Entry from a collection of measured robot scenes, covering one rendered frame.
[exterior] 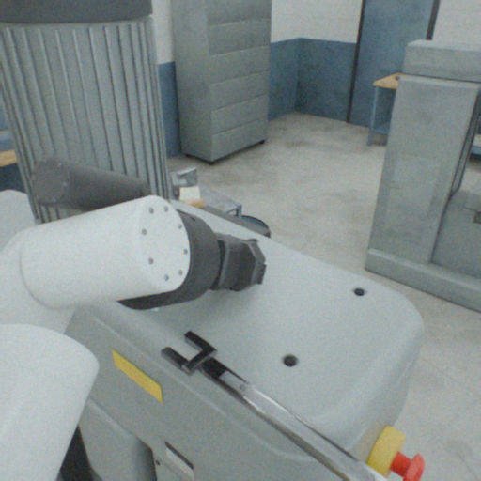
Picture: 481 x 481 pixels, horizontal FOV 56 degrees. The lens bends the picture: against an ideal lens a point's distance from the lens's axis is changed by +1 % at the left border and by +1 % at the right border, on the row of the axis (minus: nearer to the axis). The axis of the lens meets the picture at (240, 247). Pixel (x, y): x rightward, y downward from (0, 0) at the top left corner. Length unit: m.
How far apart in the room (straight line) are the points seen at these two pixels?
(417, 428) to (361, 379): 2.46
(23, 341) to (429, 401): 2.89
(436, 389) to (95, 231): 2.94
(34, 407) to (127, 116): 0.40
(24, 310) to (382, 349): 0.33
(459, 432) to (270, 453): 2.58
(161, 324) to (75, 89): 0.28
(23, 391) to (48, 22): 0.39
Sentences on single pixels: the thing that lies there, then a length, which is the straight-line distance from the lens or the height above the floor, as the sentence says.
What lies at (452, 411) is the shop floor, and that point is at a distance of 3.06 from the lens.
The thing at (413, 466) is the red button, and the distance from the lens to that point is 0.55.
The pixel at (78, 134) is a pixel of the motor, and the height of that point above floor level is 2.05.
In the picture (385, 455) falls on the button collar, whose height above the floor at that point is 1.78.
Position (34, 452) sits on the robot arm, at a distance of 0.26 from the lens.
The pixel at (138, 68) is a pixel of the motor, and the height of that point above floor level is 2.12.
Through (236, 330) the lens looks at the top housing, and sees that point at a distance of 0.48.
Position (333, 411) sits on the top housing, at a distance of 0.42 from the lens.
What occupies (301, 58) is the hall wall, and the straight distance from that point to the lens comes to 8.25.
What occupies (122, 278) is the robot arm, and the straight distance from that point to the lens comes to 0.29.
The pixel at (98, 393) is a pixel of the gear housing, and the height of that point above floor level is 1.67.
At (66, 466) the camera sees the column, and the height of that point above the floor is 1.28.
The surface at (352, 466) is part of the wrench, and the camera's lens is 0.39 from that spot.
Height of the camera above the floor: 2.22
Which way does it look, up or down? 32 degrees down
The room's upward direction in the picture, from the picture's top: straight up
